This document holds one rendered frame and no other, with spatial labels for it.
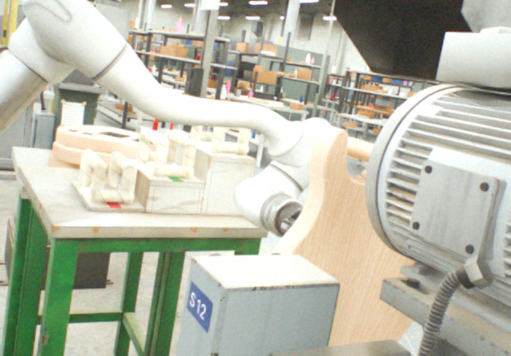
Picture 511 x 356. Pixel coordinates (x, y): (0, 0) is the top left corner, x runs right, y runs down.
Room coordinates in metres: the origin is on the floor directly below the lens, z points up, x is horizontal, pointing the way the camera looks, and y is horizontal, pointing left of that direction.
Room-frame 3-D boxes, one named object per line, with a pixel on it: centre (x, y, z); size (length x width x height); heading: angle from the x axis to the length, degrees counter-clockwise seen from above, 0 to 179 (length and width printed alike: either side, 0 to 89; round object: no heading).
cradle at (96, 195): (1.47, 0.36, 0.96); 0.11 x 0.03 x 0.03; 120
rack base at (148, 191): (1.63, 0.27, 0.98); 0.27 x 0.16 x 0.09; 30
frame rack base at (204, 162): (1.71, 0.13, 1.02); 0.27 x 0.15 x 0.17; 30
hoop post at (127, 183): (1.50, 0.33, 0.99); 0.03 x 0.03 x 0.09
